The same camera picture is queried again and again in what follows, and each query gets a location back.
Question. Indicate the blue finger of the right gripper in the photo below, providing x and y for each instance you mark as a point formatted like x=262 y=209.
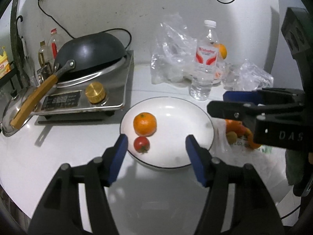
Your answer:
x=239 y=111
x=255 y=97

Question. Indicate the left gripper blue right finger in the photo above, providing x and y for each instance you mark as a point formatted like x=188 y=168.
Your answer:
x=254 y=211

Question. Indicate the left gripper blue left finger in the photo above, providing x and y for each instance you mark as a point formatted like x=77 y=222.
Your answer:
x=58 y=211

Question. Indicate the yellow longan fruit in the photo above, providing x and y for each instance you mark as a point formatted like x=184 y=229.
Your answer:
x=231 y=137

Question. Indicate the mandarin orange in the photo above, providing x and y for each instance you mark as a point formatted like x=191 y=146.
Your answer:
x=250 y=139
x=236 y=127
x=145 y=124

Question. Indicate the cherry tomato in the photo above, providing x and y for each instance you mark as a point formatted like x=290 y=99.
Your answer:
x=141 y=144

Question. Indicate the crumpled clear plastic bag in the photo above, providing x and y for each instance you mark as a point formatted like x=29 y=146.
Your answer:
x=246 y=77

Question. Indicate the printed flat plastic bag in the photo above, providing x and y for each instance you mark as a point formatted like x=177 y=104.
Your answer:
x=268 y=161

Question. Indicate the clear water bottle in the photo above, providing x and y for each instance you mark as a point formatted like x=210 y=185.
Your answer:
x=206 y=57

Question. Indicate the large orange with stem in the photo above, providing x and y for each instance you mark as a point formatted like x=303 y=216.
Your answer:
x=222 y=50

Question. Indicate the white round plate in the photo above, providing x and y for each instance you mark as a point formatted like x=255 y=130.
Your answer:
x=175 y=120

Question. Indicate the clear bag over bowl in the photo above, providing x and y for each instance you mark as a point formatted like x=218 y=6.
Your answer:
x=173 y=51

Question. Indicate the steel induction cooker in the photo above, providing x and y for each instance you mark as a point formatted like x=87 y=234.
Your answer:
x=102 y=91

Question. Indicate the dark vertical pipe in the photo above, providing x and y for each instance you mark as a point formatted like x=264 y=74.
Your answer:
x=16 y=47

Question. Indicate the black metal rack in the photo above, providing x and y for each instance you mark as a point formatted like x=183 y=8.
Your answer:
x=8 y=77

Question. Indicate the yellow detergent bottle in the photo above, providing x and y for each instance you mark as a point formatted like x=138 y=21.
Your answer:
x=5 y=67

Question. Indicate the black wok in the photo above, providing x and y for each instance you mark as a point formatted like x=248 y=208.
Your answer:
x=78 y=57

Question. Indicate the red label oil bottle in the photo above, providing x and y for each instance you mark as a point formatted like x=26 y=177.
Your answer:
x=55 y=42

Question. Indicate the black hook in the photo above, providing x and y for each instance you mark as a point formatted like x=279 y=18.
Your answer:
x=19 y=19

